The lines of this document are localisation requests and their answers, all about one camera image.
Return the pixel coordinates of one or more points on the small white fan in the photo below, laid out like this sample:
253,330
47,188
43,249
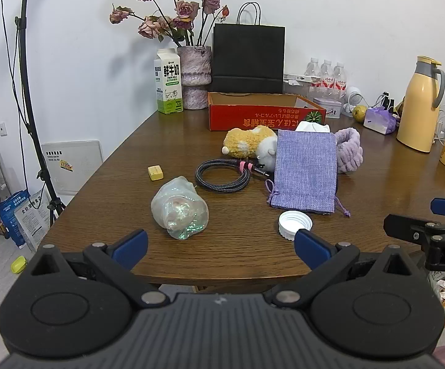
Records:
354,94

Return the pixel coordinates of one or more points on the black light stand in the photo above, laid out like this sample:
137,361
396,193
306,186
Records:
25,84

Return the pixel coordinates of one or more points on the pink textured vase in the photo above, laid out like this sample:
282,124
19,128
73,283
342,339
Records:
194,77

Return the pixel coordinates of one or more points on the yellow white plush toy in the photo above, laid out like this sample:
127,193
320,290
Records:
245,142

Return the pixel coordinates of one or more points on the black paper bag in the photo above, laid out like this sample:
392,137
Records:
247,59

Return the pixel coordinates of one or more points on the flat white carton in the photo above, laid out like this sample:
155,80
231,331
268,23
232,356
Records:
297,78

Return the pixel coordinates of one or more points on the purple tissue pack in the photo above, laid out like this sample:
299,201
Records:
379,121

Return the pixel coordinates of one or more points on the blue bag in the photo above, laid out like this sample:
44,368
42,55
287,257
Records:
13,215

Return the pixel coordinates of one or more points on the yellow thermos jug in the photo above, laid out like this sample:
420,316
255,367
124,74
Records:
418,111

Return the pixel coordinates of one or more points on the black charger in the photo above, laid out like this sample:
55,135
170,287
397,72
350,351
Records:
386,102

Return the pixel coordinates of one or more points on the white green milk carton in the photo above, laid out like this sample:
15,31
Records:
168,84

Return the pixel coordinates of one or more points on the yellow green floor item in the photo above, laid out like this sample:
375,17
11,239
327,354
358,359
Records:
18,264

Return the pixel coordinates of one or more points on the yellow eraser block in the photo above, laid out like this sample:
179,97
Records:
155,172

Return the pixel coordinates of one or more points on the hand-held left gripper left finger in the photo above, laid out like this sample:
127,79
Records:
130,246

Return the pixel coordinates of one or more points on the iridescent plastic pouch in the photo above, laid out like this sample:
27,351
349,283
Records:
180,207

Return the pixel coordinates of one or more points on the yellow green pear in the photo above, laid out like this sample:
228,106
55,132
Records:
360,113

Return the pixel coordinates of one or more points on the purple fluffy plush toy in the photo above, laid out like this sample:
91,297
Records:
349,148

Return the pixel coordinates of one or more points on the clear water bottle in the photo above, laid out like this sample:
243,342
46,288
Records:
326,70
312,67
340,73

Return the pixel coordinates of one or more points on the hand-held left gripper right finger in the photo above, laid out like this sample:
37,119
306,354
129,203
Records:
311,246

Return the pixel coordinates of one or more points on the white bottle cap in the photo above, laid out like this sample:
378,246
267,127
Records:
293,223

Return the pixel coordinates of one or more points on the red cardboard box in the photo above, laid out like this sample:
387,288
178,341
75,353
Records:
253,117

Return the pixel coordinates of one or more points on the white wall panel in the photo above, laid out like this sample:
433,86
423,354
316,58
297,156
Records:
72,165

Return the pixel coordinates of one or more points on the dried pink roses bouquet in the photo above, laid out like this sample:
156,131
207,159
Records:
184,9

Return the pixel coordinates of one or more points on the printed paper bag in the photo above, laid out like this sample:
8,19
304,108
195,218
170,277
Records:
34,221

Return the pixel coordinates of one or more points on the white tin box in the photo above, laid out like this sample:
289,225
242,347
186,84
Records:
328,107

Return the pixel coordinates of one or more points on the wall socket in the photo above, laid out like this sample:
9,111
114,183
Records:
2,128

